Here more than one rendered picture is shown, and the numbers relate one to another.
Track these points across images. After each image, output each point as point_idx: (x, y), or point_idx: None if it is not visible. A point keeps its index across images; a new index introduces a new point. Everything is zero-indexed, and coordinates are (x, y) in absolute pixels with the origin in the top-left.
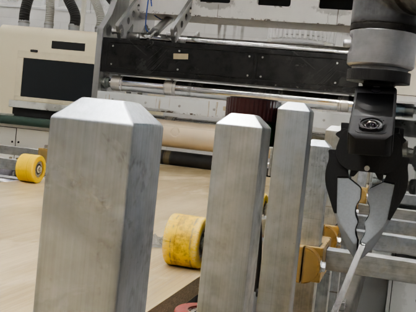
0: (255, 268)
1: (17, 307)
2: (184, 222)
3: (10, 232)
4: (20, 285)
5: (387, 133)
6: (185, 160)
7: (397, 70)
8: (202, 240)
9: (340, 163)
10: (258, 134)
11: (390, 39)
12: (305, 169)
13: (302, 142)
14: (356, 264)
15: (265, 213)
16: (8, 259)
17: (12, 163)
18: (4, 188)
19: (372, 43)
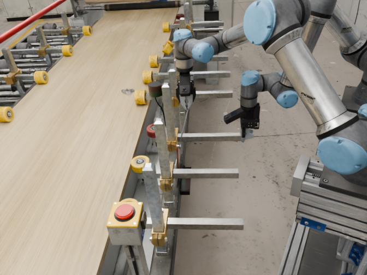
0: (166, 142)
1: (110, 141)
2: (139, 94)
3: (86, 100)
4: (105, 130)
5: (188, 91)
6: (116, 7)
7: (189, 69)
8: (145, 96)
9: (179, 91)
10: (162, 125)
11: (185, 62)
12: (171, 99)
13: (169, 94)
14: (187, 114)
15: (158, 62)
16: (95, 117)
17: (60, 50)
18: (64, 65)
19: (181, 64)
